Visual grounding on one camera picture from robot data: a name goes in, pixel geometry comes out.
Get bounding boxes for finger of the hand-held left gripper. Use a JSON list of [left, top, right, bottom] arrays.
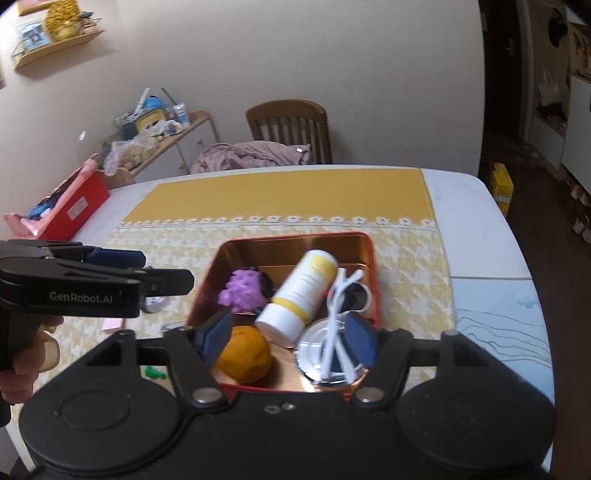
[[0, 256, 195, 298], [7, 240, 146, 269]]

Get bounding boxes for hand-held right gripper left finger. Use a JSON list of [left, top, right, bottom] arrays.
[[90, 308, 234, 409]]

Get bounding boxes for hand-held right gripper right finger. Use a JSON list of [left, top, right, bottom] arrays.
[[344, 311, 492, 409]]

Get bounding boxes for orange fruit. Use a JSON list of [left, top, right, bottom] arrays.
[[216, 326, 273, 384]]

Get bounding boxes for white sunglasses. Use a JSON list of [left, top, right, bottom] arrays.
[[318, 268, 374, 384]]

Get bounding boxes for round silver mirror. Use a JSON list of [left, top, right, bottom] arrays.
[[294, 318, 370, 391]]

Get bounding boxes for purple spiky toy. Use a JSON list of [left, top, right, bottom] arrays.
[[218, 269, 275, 315]]

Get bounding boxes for white yellow lotion tube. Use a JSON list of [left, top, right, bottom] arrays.
[[255, 249, 339, 348]]

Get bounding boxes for red tin box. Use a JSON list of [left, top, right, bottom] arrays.
[[187, 232, 382, 393]]

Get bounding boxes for person's left hand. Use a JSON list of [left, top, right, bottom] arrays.
[[0, 316, 63, 404]]

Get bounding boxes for red cardboard box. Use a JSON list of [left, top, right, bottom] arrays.
[[28, 168, 112, 241]]

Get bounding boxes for red box with pink wrap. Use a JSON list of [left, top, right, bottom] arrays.
[[4, 154, 100, 236]]

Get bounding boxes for blue plastic item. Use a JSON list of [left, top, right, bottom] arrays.
[[28, 198, 58, 220]]

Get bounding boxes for clear plastic bag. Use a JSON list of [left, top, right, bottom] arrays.
[[104, 138, 139, 176]]

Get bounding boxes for wooden side cabinet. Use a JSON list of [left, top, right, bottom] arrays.
[[108, 110, 220, 188]]

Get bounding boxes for yellow patterned table mat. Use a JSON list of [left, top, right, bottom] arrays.
[[92, 167, 458, 393]]

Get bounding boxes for teal yellow container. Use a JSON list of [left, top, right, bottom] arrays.
[[136, 108, 167, 134]]

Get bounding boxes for pink blanket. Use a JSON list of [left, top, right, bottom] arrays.
[[191, 142, 315, 174]]

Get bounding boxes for brown wooden chair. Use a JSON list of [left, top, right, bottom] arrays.
[[246, 99, 333, 164]]

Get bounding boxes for yellow box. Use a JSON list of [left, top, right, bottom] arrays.
[[489, 162, 515, 217]]

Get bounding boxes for golden ornament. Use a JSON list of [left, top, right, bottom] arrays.
[[45, 0, 81, 40]]

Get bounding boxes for group of shoes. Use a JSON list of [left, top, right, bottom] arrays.
[[568, 180, 591, 243]]

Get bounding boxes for white lower cabinet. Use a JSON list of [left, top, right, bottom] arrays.
[[561, 74, 591, 185]]

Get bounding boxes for beige tote bag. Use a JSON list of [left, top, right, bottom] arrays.
[[536, 69, 561, 109]]

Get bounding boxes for black hanging bag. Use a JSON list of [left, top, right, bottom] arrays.
[[547, 9, 568, 47]]

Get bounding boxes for wooden wall shelf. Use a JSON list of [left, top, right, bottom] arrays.
[[10, 16, 105, 70]]

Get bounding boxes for blue picture frame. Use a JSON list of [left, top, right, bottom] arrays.
[[16, 21, 49, 49]]

